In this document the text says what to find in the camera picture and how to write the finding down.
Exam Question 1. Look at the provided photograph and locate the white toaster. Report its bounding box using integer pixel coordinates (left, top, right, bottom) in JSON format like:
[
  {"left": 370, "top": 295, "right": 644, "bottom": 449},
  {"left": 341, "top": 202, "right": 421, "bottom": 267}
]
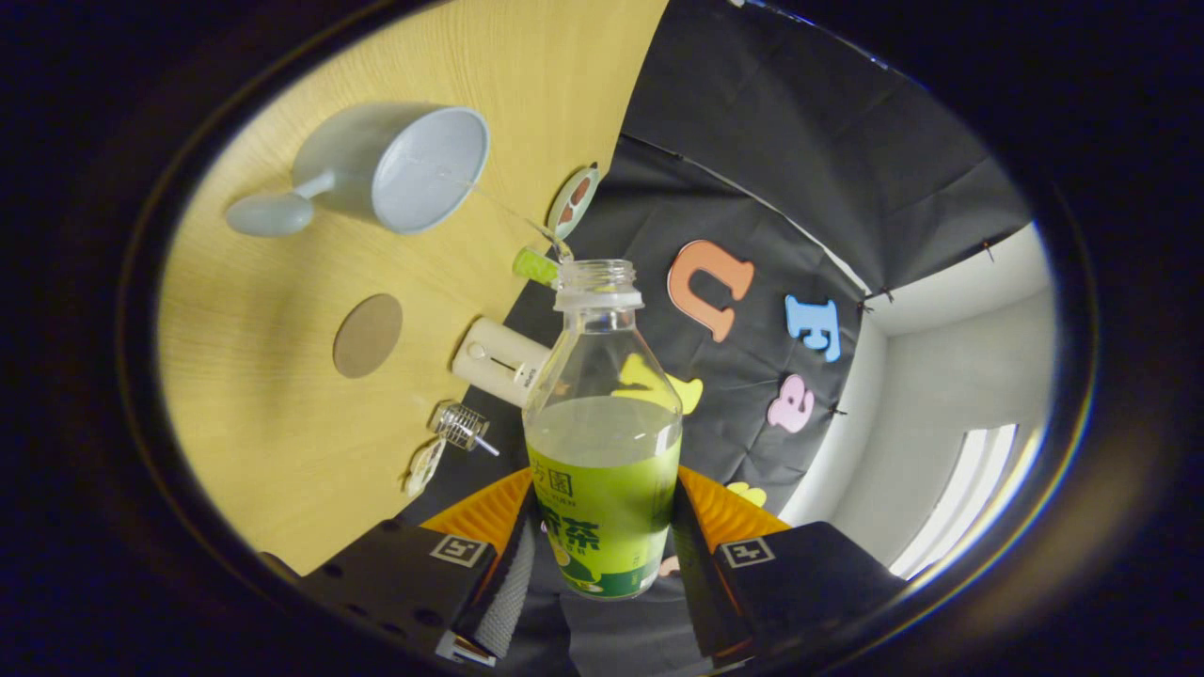
[{"left": 451, "top": 316, "right": 551, "bottom": 408}]

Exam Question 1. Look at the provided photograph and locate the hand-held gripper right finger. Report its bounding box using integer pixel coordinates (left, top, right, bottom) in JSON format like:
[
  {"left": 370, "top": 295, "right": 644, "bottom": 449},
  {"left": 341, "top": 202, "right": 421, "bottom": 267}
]
[{"left": 670, "top": 465, "right": 909, "bottom": 664}]

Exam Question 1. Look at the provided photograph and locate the white divided dish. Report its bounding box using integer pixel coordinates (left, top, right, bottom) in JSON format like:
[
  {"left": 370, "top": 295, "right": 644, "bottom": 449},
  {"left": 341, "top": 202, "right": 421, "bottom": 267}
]
[{"left": 403, "top": 436, "right": 447, "bottom": 498}]

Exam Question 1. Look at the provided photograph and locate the ceiling light panel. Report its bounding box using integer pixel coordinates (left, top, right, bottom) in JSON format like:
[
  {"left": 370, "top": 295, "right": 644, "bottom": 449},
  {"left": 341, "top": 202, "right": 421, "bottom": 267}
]
[{"left": 889, "top": 423, "right": 1022, "bottom": 581}]

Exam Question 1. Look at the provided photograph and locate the small clear green drink bottle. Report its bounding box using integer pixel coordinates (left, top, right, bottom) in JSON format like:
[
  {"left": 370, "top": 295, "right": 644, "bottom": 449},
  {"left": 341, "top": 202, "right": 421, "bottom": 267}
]
[{"left": 512, "top": 243, "right": 565, "bottom": 288}]

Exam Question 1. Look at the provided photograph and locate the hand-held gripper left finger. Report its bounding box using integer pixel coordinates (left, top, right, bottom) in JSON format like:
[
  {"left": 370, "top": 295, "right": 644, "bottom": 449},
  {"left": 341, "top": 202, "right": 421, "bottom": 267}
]
[{"left": 299, "top": 467, "right": 537, "bottom": 669}]

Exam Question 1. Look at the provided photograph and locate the green label juice bottle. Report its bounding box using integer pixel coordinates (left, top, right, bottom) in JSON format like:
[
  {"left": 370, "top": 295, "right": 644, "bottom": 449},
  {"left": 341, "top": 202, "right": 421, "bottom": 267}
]
[{"left": 522, "top": 259, "right": 685, "bottom": 600}]

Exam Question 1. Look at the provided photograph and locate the round brown coaster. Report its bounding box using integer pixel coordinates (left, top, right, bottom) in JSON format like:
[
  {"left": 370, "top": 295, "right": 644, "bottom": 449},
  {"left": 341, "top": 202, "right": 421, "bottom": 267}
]
[{"left": 332, "top": 292, "right": 404, "bottom": 380}]

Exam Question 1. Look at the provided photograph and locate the wooden table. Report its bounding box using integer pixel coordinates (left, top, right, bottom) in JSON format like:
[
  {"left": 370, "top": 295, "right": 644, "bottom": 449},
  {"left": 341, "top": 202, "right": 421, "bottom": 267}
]
[{"left": 155, "top": 0, "right": 671, "bottom": 576}]

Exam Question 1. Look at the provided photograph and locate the white cup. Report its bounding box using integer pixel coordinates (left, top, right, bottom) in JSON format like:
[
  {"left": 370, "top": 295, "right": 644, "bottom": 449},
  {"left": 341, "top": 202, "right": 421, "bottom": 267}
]
[{"left": 224, "top": 102, "right": 491, "bottom": 238}]

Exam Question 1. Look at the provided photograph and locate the pale green plate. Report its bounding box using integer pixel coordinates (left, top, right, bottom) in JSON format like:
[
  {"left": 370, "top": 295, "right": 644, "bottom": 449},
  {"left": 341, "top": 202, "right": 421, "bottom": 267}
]
[{"left": 547, "top": 165, "right": 601, "bottom": 241}]

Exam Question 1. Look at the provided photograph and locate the wire mesh holder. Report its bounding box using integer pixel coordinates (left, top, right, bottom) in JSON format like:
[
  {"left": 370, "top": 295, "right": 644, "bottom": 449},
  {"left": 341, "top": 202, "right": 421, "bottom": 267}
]
[{"left": 434, "top": 402, "right": 490, "bottom": 452}]

